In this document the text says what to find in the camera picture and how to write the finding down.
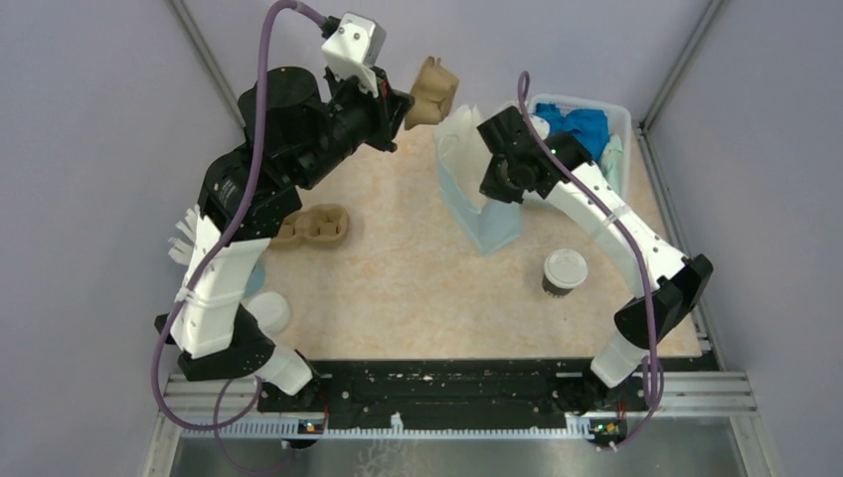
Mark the white plastic basket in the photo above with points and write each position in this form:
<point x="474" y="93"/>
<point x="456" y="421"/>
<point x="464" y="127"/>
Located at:
<point x="569" y="150"/>

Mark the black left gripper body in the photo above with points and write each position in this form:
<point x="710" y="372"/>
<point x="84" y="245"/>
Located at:
<point x="366" y="118"/>

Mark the cup of white straws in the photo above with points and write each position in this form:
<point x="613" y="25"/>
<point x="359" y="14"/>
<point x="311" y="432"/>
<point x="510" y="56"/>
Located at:
<point x="181" y="250"/>

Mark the brown cardboard cup carrier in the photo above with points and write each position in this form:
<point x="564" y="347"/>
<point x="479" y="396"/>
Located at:
<point x="322" y="226"/>

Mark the light green cloth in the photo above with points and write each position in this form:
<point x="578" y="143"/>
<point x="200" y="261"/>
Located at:
<point x="610" y="163"/>

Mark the white plastic cup lid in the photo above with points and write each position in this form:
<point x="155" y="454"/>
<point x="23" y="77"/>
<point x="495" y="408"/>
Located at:
<point x="566" y="267"/>

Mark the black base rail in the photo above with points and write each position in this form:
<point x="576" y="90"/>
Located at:
<point x="453" y="394"/>

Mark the light blue paper bag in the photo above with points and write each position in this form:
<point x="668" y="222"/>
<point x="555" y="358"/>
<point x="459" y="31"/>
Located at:
<point x="461" y="161"/>

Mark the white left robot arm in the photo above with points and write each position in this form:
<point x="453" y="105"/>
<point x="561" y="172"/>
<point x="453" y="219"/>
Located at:
<point x="240" y="210"/>

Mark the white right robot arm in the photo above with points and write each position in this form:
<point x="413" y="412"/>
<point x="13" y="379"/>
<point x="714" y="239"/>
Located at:
<point x="666" y="284"/>

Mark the blue cloth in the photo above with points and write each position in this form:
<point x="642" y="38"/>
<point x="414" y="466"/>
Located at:
<point x="588" y="126"/>

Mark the stack of white lids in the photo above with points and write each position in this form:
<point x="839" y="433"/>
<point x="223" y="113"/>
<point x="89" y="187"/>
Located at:
<point x="271" y="311"/>

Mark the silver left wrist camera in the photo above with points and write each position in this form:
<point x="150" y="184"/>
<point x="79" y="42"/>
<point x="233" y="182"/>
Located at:
<point x="352" y="51"/>

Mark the black paper coffee cup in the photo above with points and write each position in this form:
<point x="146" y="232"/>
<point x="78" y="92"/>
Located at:
<point x="554" y="289"/>

